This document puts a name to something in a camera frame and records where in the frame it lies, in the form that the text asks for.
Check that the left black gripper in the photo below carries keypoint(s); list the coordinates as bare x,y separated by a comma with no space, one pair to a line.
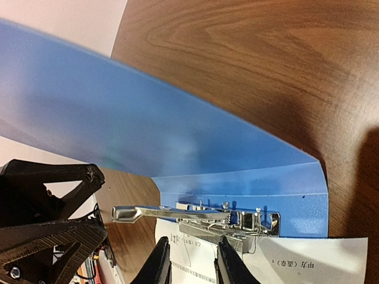
49,252

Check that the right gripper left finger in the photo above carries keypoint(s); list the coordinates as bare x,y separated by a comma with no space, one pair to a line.
157,269

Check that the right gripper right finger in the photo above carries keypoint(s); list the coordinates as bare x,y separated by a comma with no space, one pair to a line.
229,267

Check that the white paper sheet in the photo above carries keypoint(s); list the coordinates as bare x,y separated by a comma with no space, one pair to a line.
270,260

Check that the metal folder clip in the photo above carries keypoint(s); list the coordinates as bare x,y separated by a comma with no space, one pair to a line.
207,223

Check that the blue folder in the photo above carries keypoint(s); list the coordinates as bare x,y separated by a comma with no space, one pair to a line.
60,98

